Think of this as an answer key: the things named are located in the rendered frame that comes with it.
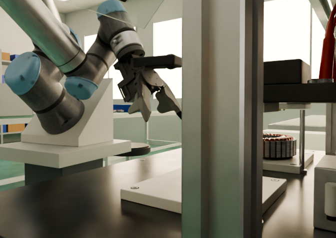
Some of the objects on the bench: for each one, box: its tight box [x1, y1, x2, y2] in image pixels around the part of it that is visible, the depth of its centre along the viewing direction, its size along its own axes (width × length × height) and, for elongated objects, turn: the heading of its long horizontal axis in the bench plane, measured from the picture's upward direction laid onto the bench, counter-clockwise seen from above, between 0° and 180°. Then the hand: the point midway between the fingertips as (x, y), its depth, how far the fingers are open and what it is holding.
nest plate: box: [263, 152, 314, 174], centre depth 55 cm, size 15×15×1 cm
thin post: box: [299, 110, 308, 174], centre depth 46 cm, size 2×2×10 cm
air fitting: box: [325, 182, 336, 222], centre depth 24 cm, size 1×1×3 cm
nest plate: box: [121, 168, 287, 215], centre depth 35 cm, size 15×15×1 cm
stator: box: [263, 133, 297, 160], centre depth 55 cm, size 11×11×4 cm
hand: (169, 119), depth 67 cm, fingers open, 14 cm apart
